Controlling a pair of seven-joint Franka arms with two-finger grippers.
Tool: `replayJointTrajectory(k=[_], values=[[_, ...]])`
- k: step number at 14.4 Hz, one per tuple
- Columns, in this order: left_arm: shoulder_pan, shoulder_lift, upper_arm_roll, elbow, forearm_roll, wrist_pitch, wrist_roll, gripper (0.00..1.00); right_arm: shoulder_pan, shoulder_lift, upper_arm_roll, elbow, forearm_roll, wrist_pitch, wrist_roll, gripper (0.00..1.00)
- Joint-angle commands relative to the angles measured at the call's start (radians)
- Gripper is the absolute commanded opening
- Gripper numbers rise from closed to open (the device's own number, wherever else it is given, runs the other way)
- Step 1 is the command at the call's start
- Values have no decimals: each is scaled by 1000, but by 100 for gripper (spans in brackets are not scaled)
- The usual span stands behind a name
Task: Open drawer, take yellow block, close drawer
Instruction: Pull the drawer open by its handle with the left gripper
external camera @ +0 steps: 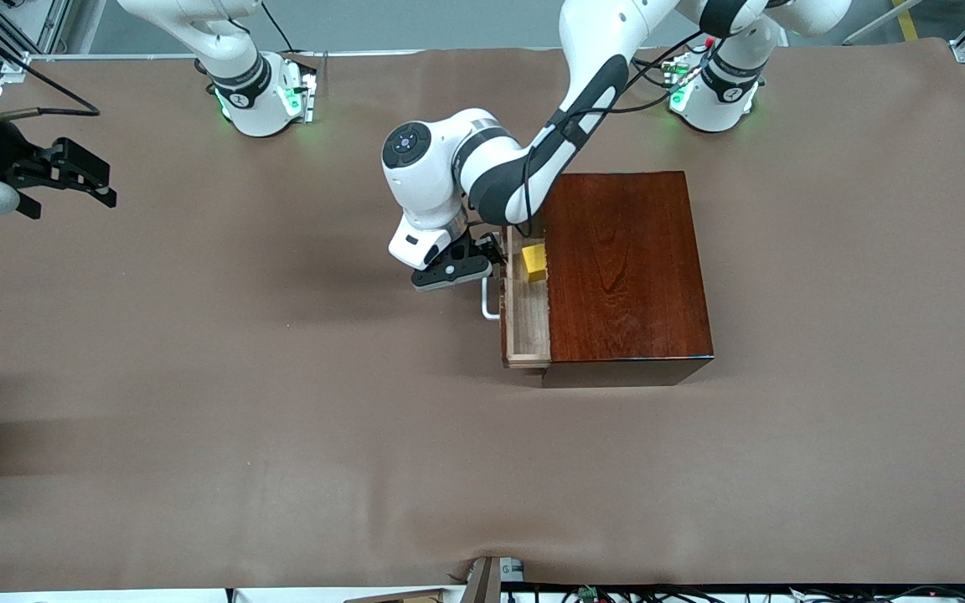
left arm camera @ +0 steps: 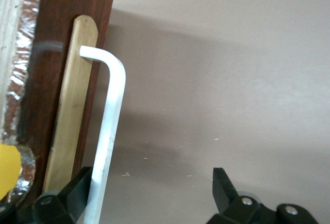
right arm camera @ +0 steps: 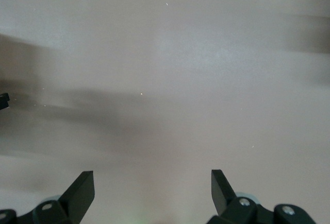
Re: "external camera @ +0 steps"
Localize grey bar with yellow tape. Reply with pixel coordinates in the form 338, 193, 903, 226
841, 0, 926, 47

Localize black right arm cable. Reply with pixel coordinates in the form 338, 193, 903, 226
0, 0, 103, 123

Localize black left base cables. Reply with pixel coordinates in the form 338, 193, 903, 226
632, 49, 686, 91

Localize black right base cable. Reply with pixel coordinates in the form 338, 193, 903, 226
261, 0, 297, 54

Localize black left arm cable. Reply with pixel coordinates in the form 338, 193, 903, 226
519, 29, 730, 240

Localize light wood drawer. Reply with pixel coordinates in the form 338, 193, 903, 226
499, 224, 553, 370

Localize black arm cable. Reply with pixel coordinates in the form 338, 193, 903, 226
0, 0, 103, 123
519, 29, 730, 240

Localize dark red-brown wooden cabinet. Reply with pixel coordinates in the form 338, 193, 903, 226
533, 172, 716, 389

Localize brown table cover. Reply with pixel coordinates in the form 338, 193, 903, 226
0, 38, 965, 592

